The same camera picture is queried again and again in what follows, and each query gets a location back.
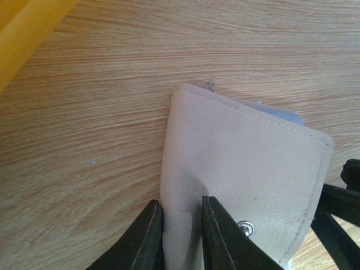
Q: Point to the beige card holder wallet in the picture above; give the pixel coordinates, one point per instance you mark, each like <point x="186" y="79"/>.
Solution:
<point x="260" y="162"/>

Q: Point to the yellow bin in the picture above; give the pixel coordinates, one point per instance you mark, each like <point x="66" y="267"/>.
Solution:
<point x="24" y="25"/>

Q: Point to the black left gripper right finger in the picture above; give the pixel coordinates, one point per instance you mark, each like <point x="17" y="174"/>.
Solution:
<point x="224" y="244"/>

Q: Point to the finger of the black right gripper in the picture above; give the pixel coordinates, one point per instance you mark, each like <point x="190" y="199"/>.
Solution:
<point x="342" y="203"/>
<point x="351" y="174"/>

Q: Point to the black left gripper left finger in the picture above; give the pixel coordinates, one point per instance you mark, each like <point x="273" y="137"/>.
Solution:
<point x="140" y="246"/>

